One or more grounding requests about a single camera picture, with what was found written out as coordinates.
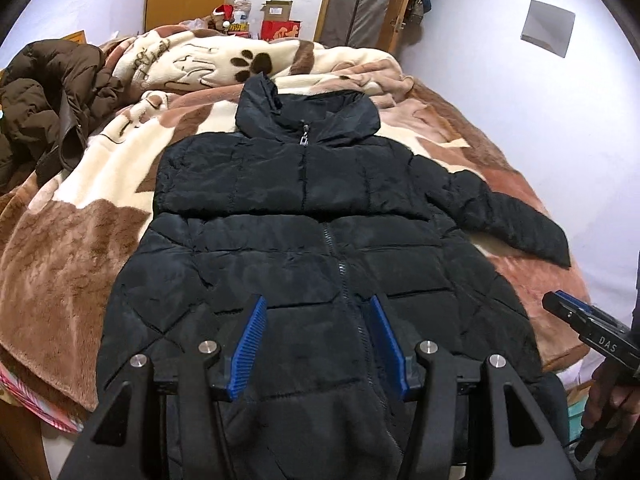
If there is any pink striped bed sheet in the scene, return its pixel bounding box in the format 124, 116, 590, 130
0, 360, 86, 433

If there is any red printed box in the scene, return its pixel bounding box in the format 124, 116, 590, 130
261, 20, 303, 43

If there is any open cardboard box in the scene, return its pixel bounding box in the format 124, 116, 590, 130
259, 1, 292, 23

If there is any grey wall panel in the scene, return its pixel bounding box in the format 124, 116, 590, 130
520, 0, 576, 58

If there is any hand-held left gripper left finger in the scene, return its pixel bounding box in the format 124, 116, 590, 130
57, 295, 268, 480

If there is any brown cream printed blanket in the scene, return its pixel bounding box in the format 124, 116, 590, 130
0, 27, 596, 411

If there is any brown puffer jacket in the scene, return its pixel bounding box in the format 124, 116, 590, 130
0, 39, 126, 193

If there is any person's right hand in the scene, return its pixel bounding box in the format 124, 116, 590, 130
581, 360, 640, 432

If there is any black puffer jacket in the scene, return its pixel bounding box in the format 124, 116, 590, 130
95, 72, 572, 480

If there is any grey fabric wardrobe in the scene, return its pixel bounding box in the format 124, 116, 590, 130
320, 0, 401, 51

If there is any wooden door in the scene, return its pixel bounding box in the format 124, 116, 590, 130
377, 0, 423, 53

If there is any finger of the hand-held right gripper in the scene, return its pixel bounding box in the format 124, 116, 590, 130
542, 290, 602, 334

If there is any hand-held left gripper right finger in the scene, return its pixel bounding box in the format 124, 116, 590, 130
365, 292, 578, 480

